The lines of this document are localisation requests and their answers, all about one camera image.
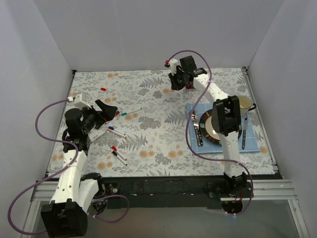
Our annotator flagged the blue cap whiteboard marker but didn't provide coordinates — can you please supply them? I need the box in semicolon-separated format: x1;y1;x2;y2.
107;126;127;138

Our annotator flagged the teal cap marker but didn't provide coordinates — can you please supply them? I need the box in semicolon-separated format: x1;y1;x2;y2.
121;107;142;116

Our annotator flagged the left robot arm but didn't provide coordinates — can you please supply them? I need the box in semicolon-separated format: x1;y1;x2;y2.
41;98;107;238

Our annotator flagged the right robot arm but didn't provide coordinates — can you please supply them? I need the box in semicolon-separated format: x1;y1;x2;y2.
164;56;247;197

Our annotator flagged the grey tip white marker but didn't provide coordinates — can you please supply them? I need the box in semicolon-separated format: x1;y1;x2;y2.
89;131;106;144

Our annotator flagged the long red eraser-cap marker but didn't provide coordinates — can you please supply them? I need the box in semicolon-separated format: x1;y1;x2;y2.
111;146;127;161

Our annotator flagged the black cap thin marker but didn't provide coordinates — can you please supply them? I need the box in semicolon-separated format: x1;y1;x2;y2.
112;151;127;166

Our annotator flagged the metal spoon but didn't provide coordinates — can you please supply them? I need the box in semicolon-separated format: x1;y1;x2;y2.
191;112;198;127

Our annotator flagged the dark rimmed plate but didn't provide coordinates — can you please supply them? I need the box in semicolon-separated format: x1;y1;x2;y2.
199;109;242;146

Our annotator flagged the cream enamel mug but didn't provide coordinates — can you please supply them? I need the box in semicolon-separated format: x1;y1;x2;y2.
237;95;257;117

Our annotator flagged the table knife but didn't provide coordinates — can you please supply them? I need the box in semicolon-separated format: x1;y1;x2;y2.
242;114;248;150

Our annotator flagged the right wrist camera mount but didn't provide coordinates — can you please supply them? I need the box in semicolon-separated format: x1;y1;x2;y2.
164;59;180;75

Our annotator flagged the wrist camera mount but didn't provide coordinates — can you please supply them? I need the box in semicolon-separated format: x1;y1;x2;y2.
67;92;92;110
164;59;180;75

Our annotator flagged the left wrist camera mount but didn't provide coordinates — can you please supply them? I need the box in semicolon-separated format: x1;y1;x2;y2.
67;92;92;110

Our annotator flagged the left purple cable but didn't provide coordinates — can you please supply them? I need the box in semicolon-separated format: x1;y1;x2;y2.
7;98;130;235

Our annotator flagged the purple cable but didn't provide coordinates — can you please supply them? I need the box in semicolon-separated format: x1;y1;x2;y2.
7;98;130;235
165;50;255;216

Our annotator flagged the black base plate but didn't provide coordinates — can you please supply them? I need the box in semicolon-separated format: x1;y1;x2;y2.
76;176;251;209

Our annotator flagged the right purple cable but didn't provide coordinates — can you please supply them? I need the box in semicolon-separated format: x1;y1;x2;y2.
165;50;255;216

